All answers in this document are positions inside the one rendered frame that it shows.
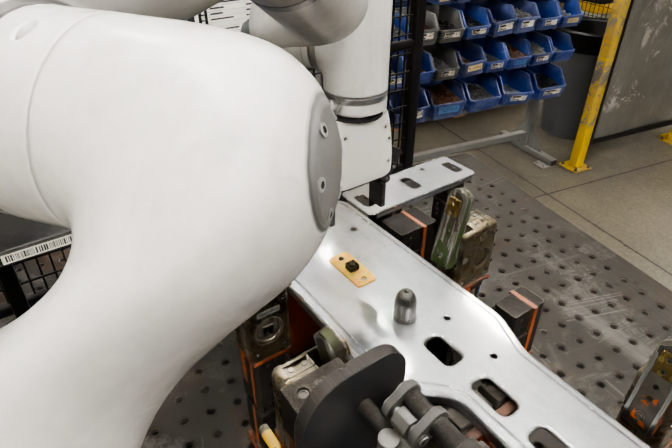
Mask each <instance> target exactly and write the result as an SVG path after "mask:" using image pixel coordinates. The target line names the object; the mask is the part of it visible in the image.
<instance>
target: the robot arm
mask: <svg viewBox="0 0 672 448"><path fill-rule="evenodd" d="M221 1H223V0H0V212H1V213H5V214H9V215H13V216H17V217H21V218H25V219H29V220H33V221H38V222H42V223H46V224H50V225H54V226H58V227H63V228H67V229H71V231H72V245H71V250H70V254H69V258H68V260H67V262H66V265H65V267H64V269H63V271H62V273H61V275H60V277H59V279H58V280H57V281H56V283H55V284H54V285H53V287H52V288H51V289H50V290H49V291H48V292H47V294H46V295H45V296H44V297H43V298H42V299H41V300H39V301H38V302H37V303H36V304H35V305H34V306H33V307H32V308H30V309H29V310H28V311H27V312H25V313H24V314H23V315H21V316H20V317H19V318H17V319H16V320H14V321H13V322H11V323H9V324H8V325H6V326H4V327H2V328H1V329H0V448H141V446H142V444H143V441H144V439H145V436H146V434H147V431H148V429H149V427H150V425H151V423H152V421H153V419H154V417H155V415H156V414H157V412H158V410H159V409H160V407H161V405H162V404H163V402H164V401H165V399H166V398H167V396H168V395H169V393H170V392H171V391H172V390H173V388H174V387H175V386H176V385H177V383H178V382H179V381H180V380H181V379H182V378H183V376H184V375H185V374H186V373H187V372H188V371H189V370H190V369H191V368H192V367H193V366H194V365H195V364H196V363H197V362H198V361H199V360H200V359H201V358H202V357H204V356H205V355H206V354H207V353H208V352H209V351H210V350H211V349H213V348H214V347H215V346H216V345H217V344H218V343H219V342H220V341H221V340H223V339H224V338H225V337H226V336H227V335H228V334H229V333H230V332H232V331H233V330H234V329H236V328H237V327H238V326H239V325H241V324H242V323H243V322H245V321H246V320H247V319H248V318H250V317H251V316H252V315H254V314H255V313H256V312H257V311H259V310H260V309H261V308H263V307H264V306H265V305H266V304H268V303H269V302H270V301H271V300H273V299H274V298H275V297H276V296H277V295H279V294H280V293H281V292H282V291H283V290H284V289H286V288H287V287H288V286H289V285H290V284H291V283H292V282H293V281H294V280H295V279H296V278H297V277H298V276H299V274H300V273H301V272H302V271H303V269H304V268H305V267H306V266H307V265H308V263H309V262H310V260H311V259H312V257H313V256H314V254H315V253H316V251H317V250H318V248H319V247H320V245H321V243H322V241H323V239H324V237H325V235H326V233H327V231H328V229H329V227H333V226H334V225H335V209H336V206H337V202H338V199H340V196H341V191H344V190H347V189H350V188H353V187H356V186H359V185H362V184H364V183H367V182H369V199H370V200H371V201H372V202H374V203H375V204H377V205H378V206H380V207H383V206H385V192H386V183H387V182H389V180H390V174H391V173H392V171H393V170H394V169H395V167H396V162H397V161H398V159H399V157H400V155H401V152H402V150H401V149H399V148H397V147H396V146H393V145H391V127H390V120H389V115H388V110H387V109H386V107H387V93H388V76H389V58H390V40H391V23H392V5H393V0H250V1H251V2H252V3H251V8H250V15H249V31H250V35H248V34H245V33H241V32H238V31H234V30H230V29H225V28H220V27H216V26H211V25H207V24H201V23H195V22H188V21H187V20H189V19H191V18H193V17H194V16H196V15H198V14H200V13H202V12H203V11H205V10H207V9H209V8H210V7H212V6H214V5H216V4H218V3H219V2H221ZM306 68H315V69H319V70H320V71H321V73H322V75H323V90H322V88H321V87H320V85H319V83H318V82H317V80H316V79H315V78H314V77H313V76H312V74H311V73H310V72H309V71H308V70H307V69H306Z"/></svg>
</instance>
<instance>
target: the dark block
mask: <svg viewBox="0 0 672 448"><path fill-rule="evenodd" d="M344 365H345V364H344V363H343V362H342V360H341V359H340V358H336V359H334V360H332V361H330V362H328V363H327V364H325V365H323V366H321V367H319V368H318V369H316V370H314V371H312V372H310V373H308V374H307V375H305V376H303V377H301V378H299V379H298V380H296V381H294V382H292V383H290V384H289V385H287V386H285V387H283V388H281V389H280V396H281V408H282V420H283V427H284V431H285V432H286V433H287V435H288V436H289V443H290V448H295V439H294V423H295V420H296V416H297V414H298V412H299V409H300V407H301V406H302V404H303V402H304V401H305V399H306V398H307V396H308V395H309V394H310V392H311V391H312V390H313V389H314V388H315V386H316V385H317V384H318V383H320V382H321V381H322V379H324V378H325V377H326V376H327V375H329V374H330V373H331V372H332V371H334V370H336V369H337V368H342V367H343V366H344Z"/></svg>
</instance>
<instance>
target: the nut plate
mask: <svg viewBox="0 0 672 448"><path fill-rule="evenodd" d="M340 256H342V257H343V259H344V260H342V261H340V260H339V257H340ZM350 261H354V264H355V265H354V266H351V265H350ZM329 262H330V263H331V264H332V265H333V266H334V267H335V268H336V269H338V270H339V271H340V272H341V273H342V274H343V275H344V276H345V277H346V278H347V279H349V280H350V281H351V282H352V283H353V284H354V285H355V286H356V287H358V288H361V287H363V286H365V285H367V284H369V283H371V282H373V281H375V280H376V276H375V275H374V274H373V273H372V272H370V271H369V270H368V269H367V268H366V267H365V266H363V265H362V264H361V263H360V262H359V261H358V260H356V259H355V258H354V257H353V256H352V255H350V254H349V253H348V252H343V253H341V254H338V255H336V256H334V257H331V258H330V259H329ZM361 278H366V279H367V280H364V281H363V280H361Z"/></svg>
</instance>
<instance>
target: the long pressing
mask: <svg viewBox="0 0 672 448"><path fill-rule="evenodd" d="M352 228H356V230H355V231H353V230H351V229H352ZM343 252H348V253H349V254H350V255H352V256H353V257H354V258H355V259H356V260H358V261H359V262H360V263H361V264H362V265H363V266H365V267H366V268H367V269H368V270H369V271H370V272H372V273H373V274H374V275H375V276H376V280H375V281H373V282H371V283H369V284H367V285H365V286H363V287H361V288H358V287H356V286H355V285H354V284H353V283H352V282H351V281H350V280H349V279H347V278H346V277H345V276H344V275H343V274H342V273H341V272H340V271H339V270H338V269H336V268H335V267H334V266H333V265H332V264H331V263H330V262H329V259H330V258H331V257H334V256H336V255H338V254H341V253H343ZM402 288H410V289H412V290H413V291H414V293H415V295H416V298H417V309H416V319H415V321H414V322H413V323H410V324H401V323H398V322H397V321H396V320H395V319H394V317H393V313H394V301H395V297H396V294H397V293H398V291H399V290H401V289H402ZM287 292H288V293H289V294H290V295H291V296H292V297H293V298H294V300H295V301H296V302H297V303H298V304H299V305H300V306H301V307H302V308H303V309H304V310H305V312H306V313H307V314H308V315H309V316H310V317H311V318H312V319H313V320H314V321H315V322H316V324H317V325H318V326H319V327H320V328H321V329H322V328H324V327H325V326H327V325H328V324H330V325H332V326H333V327H334V328H335V329H336V330H337V331H338V332H339V333H340V334H341V335H342V337H343V338H344V339H345V340H346V341H347V343H348V345H349V349H350V352H351V354H350V355H349V358H350V361H351V360H353V359H354V358H356V357H358V356H359V355H361V354H363V353H365V352H367V351H368V350H370V349H372V348H374V347H376V346H378V345H381V344H391V345H393V346H395V347H396V348H397V349H398V350H399V351H400V352H401V353H402V354H403V355H404V357H405V359H406V372H405V378H404V381H406V380H408V379H414V380H416V381H417V382H418V383H419V384H420V386H421V393H422V394H423V395H424V396H425V397H426V398H427V399H428V400H429V401H430V402H431V403H436V404H442V405H446V406H449V407H451V408H454V409H455V410H457V411H458V412H460V413H461V414H462V415H463V416H464V417H465V418H466V419H468V420H469V421H470V422H471V423H472V424H473V425H474V426H475V427H476V428H477V429H478V430H479V431H480V432H481V433H482V434H483V435H484V436H485V437H486V438H487V439H488V440H489V441H490V442H491V443H492V444H493V445H494V446H495V447H496V448H536V447H534V446H533V445H532V444H531V443H530V441H529V436H530V435H531V434H533V433H534V432H535V431H536V430H538V429H545V430H547V431H548V432H550V433H551V434H552V435H553V436H554V437H555V438H557V439H558V440H559V441H560V442H561V443H562V444H564V445H565V446H566V447H567V448H651V447H650V446H649V445H647V444H646V443H645V442H644V441H642V440H641V439H640V438H638V437H637V436H636V435H634V434H633V433H632V432H630V431H629V430H628V429H627V428H625V427H624V426H623V425H621V424H620V423H619V422H617V421H616V420H615V419H613V418H612V417H611V416H610V415H608V414H607V413H606V412H604V411H603V410H602V409H600V408H599V407H598V406H596V405H595V404H594V403H593V402H591V401H590V400H589V399H587V398H586V397H585V396H583V395H582V394H581V393H580V392H578V391H577V390H576V389H574V388H573V387H572V386H570V385H569V384H568V383H566V382H565V381H564V380H563V379H561V378H560V377H559V376H557V375H556V374H555V373H553V372H552V371H551V370H549V369H548V368H547V367H546V366H544V365H543V364H542V363H540V362H539V361H538V360H536V359H535V358H534V357H533V356H531V355H530V354H529V353H528V352H527V351H526V350H525V349H524V347H523V346H522V345H521V343H520V342H519V340H518V339H517V337H516V336H515V334H514V333H513V331H512V330H511V328H510V327H509V325H508V324H507V322H506V321H505V320H504V319H503V317H502V316H500V315H499V314H498V313H497V312H495V311H494V310H493V309H491V308H490V307H489V306H487V305H486V304H485V303H483V302H482V301H480V300H479V299H478V298H476V297H475V296H474V295H472V294H471V293H470V292H468V291H467V290H466V289H464V288H463V287H461V286H460V285H459V284H457V283H456V282H455V281H453V280H452V279H451V278H449V277H448V276H447V275H445V274H444V273H442V272H441V271H440V270H438V269H437V268H436V267H434V266H433V265H432V264H430V263H429V262H428V261H426V260H425V259H424V258H422V257H421V256H419V255H418V254H417V253H415V252H414V251H413V250H411V249H410V248H409V247H407V246H406V245H405V244H403V243H402V242H400V241H399V240H398V239H396V238H395V237H394V236H392V235H391V234H390V233H388V232H387V231H386V230H384V229H383V228H381V227H380V226H379V225H377V224H376V223H375V222H373V221H372V220H371V219H369V218H368V217H367V216H365V215H364V214H362V213H361V212H360V211H358V210H357V209H356V208H354V207H353V206H352V205H350V204H348V203H346V202H344V201H339V200H338V202H337V206H336V209H335V225H334V226H333V227H329V229H328V231H327V233H326V235H325V237H324V239H323V241H322V243H321V245H320V247H319V248H318V250H317V251H316V253H315V254H314V256H313V257H312V259H311V260H310V262H309V263H308V265H307V266H306V267H305V268H304V269H303V271H302V272H301V273H300V274H299V276H298V277H297V278H296V279H295V280H294V281H293V282H292V285H290V286H288V287H287ZM445 316H448V317H450V320H445V319H444V317H445ZM433 338H440V339H442V340H443V341H444V342H445V343H447V344H448V345H449V346H450V347H451V348H452V349H454V350H455V351H456V352H457V353H458V354H459V355H460V356H461V358H462V360H461V361H460V362H458V363H457V364H455V365H453V366H446V365H444V364H443V363H442V362H441V361H440V360H439V359H437V358H436V357H435V356H434V355H433V354H432V353H431V352H430V351H429V350H427V349H426V348H425V346H424V345H425V343H426V342H428V341H430V340H431V339H433ZM490 354H495V355H497V359H493V358H491V357H490ZM481 379H487V380H489V381H491V382H492V383H493V384H494V385H495V386H496V387H498V388H499V389H500V390H501V391H502V392H503V393H505V394H506V395H507V396H508V397H509V398H510V399H511V400H513V401H514V402H515V403H516V404H517V407H518V409H517V410H516V411H515V412H514V413H512V414H511V415H510V416H507V417H504V416H501V415H499V414H498V413H497V412H496V411H495V410H494V409H493V408H491V407H490V406H489V405H488V404H487V403H486V402H485V401H484V400H483V399H481V398H480V397H479V396H478V395H477V394H476V393H475V392H474V391H473V390H472V386H473V385H474V384H475V383H477V382H478V381H480V380H481Z"/></svg>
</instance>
